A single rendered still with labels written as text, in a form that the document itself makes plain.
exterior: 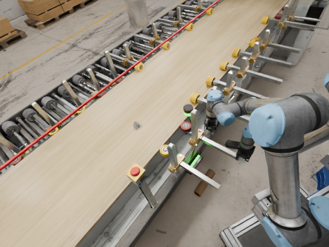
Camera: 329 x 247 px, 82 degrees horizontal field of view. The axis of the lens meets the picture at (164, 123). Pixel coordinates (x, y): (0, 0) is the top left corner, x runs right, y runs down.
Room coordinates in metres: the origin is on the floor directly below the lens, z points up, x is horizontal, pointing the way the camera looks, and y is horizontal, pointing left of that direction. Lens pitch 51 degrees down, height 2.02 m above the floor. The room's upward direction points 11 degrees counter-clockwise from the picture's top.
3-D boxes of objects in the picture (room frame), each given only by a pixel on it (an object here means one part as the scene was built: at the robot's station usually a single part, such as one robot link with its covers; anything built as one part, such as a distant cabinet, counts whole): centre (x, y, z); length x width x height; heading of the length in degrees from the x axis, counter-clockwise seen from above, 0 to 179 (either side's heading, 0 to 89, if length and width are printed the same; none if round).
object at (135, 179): (0.41, 0.18, 1.18); 0.07 x 0.07 x 0.08; 43
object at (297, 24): (1.93, -1.55, 0.95); 0.50 x 0.04 x 0.04; 43
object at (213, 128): (0.68, -0.28, 1.13); 0.09 x 0.08 x 0.12; 154
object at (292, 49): (1.54, -1.23, 0.95); 0.37 x 0.03 x 0.03; 43
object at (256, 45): (1.44, -0.93, 0.87); 0.04 x 0.04 x 0.48; 43
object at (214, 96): (0.68, -0.28, 1.29); 0.09 x 0.08 x 0.11; 8
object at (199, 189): (0.73, -0.30, 0.04); 0.30 x 0.08 x 0.08; 133
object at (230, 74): (1.10, -0.56, 0.89); 0.04 x 0.04 x 0.48; 43
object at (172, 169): (0.60, -0.03, 0.84); 0.14 x 0.06 x 0.05; 133
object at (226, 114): (0.59, -0.31, 1.29); 0.11 x 0.11 x 0.08; 8
